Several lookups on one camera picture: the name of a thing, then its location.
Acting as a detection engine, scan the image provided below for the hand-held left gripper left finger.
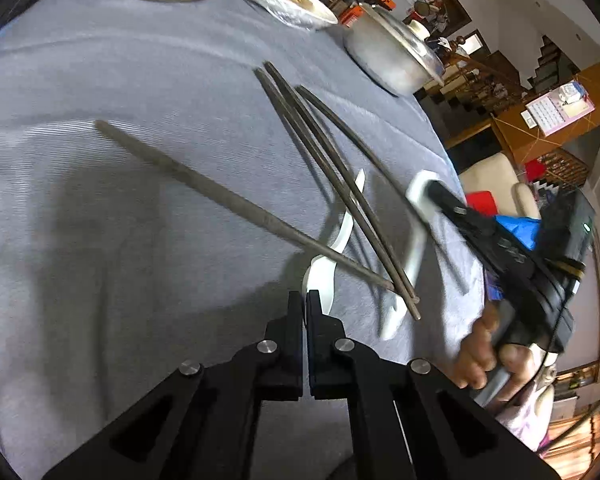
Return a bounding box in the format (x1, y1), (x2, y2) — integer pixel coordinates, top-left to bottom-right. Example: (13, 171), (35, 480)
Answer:
(42, 290), (306, 480)

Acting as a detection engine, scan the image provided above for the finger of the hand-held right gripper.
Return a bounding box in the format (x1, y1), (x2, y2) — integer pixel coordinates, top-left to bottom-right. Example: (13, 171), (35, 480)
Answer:
(426, 179), (486, 241)

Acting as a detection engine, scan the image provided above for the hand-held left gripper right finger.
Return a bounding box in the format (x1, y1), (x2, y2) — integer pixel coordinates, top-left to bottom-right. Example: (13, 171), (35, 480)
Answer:
(307, 290), (561, 480)

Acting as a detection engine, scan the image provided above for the white ceramic soup spoon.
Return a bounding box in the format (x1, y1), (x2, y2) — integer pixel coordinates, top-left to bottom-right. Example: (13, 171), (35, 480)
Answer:
(380, 170), (448, 340)
(302, 169), (367, 313)

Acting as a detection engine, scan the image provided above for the dark grey chopstick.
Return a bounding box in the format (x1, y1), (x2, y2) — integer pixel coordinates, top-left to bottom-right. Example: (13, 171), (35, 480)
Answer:
(263, 61), (422, 321)
(296, 85), (470, 295)
(254, 69), (415, 303)
(95, 120), (397, 291)

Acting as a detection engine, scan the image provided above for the person's right forearm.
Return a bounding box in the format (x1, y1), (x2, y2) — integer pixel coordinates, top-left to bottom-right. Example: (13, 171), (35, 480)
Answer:
(495, 370), (557, 453)

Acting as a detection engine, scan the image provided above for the person's right hand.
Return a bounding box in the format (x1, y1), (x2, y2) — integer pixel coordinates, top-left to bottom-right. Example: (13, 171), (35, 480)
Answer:
(452, 305), (538, 401)

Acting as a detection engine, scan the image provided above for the red bag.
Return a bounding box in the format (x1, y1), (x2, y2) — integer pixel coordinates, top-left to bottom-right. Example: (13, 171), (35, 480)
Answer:
(465, 190), (498, 217)

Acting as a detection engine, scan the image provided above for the cream chair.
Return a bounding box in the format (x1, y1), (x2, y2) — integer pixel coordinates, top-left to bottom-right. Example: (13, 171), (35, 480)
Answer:
(459, 152), (541, 221)

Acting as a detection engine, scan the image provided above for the blue cloth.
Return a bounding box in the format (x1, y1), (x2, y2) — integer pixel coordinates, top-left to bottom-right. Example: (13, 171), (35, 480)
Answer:
(495, 214), (542, 252)

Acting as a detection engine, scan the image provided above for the wooden stair railing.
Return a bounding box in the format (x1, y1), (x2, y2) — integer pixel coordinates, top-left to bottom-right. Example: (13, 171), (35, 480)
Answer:
(415, 35), (526, 146)

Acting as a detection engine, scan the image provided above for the metal pot with lid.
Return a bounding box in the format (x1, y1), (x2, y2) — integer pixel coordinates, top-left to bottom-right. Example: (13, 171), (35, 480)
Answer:
(344, 2), (446, 97)

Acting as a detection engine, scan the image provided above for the grey tablecloth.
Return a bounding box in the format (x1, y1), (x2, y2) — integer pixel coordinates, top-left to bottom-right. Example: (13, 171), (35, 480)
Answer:
(0, 0), (486, 480)

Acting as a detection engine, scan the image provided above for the wall calendar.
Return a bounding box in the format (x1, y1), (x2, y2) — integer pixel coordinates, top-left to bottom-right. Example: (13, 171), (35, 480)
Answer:
(524, 80), (597, 137)

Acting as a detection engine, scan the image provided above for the black cable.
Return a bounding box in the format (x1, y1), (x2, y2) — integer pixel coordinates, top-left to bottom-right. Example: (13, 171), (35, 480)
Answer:
(542, 392), (600, 456)

